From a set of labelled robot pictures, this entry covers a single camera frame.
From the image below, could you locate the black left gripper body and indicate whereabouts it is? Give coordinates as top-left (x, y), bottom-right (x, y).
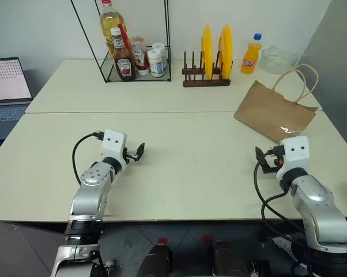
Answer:
top-left (122, 147), bottom-right (135, 162)

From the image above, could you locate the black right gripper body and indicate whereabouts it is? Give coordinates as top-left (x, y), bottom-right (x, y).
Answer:
top-left (264, 145), bottom-right (284, 174)

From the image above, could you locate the white jar with label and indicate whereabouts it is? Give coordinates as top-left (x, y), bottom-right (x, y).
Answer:
top-left (146, 48), bottom-right (166, 78)
top-left (151, 42), bottom-right (169, 70)

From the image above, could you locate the glass Heinz ketchup bottle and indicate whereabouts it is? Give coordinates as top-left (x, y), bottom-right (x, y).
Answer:
top-left (110, 27), bottom-right (137, 83)

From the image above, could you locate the plastic squeeze ketchup bottle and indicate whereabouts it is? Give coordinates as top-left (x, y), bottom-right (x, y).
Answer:
top-left (130, 35), bottom-right (150, 77)

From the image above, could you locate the dark wooden plate rack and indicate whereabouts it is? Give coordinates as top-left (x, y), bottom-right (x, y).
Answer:
top-left (182, 51), bottom-right (232, 88)

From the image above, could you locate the clear glass bowl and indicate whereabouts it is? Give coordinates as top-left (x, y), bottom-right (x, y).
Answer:
top-left (261, 44), bottom-right (299, 74)

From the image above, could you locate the orange soda bottle blue cap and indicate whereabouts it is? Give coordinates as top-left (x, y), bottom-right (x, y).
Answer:
top-left (240, 32), bottom-right (263, 75)

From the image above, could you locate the dark rounded shape red top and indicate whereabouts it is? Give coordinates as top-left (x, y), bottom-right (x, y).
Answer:
top-left (201, 234), bottom-right (251, 277)
top-left (138, 237), bottom-right (174, 277)

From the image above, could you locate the yellow plate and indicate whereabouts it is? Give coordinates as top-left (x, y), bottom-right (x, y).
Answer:
top-left (201, 24), bottom-right (214, 80)
top-left (217, 24), bottom-right (235, 80)

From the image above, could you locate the large cooking oil bottle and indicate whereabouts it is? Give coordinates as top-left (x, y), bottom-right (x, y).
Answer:
top-left (99, 0), bottom-right (128, 60)

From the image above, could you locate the grey laptop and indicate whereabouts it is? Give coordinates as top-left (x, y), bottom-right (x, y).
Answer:
top-left (0, 57), bottom-right (35, 141)

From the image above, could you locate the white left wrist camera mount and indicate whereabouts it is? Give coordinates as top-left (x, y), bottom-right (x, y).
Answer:
top-left (101, 129), bottom-right (128, 171)

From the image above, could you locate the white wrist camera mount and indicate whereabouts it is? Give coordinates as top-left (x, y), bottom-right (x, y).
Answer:
top-left (101, 129), bottom-right (128, 171)
top-left (276, 136), bottom-right (310, 180)

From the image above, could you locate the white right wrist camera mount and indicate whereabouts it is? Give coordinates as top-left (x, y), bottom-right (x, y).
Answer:
top-left (276, 136), bottom-right (310, 180)

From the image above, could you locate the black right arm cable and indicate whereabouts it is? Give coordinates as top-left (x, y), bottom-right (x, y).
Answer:
top-left (254, 145), bottom-right (304, 242)

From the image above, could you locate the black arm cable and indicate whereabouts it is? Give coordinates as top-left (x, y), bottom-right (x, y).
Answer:
top-left (72, 131), bottom-right (105, 187)
top-left (254, 145), bottom-right (304, 242)

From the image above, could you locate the brown paper bag with handles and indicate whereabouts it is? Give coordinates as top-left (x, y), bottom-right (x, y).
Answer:
top-left (233, 63), bottom-right (319, 144)

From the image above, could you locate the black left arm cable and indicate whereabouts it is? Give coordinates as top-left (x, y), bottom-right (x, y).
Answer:
top-left (72, 131), bottom-right (105, 187)

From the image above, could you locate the black wire frame rack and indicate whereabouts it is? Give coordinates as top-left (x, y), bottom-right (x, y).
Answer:
top-left (70, 0), bottom-right (173, 84)

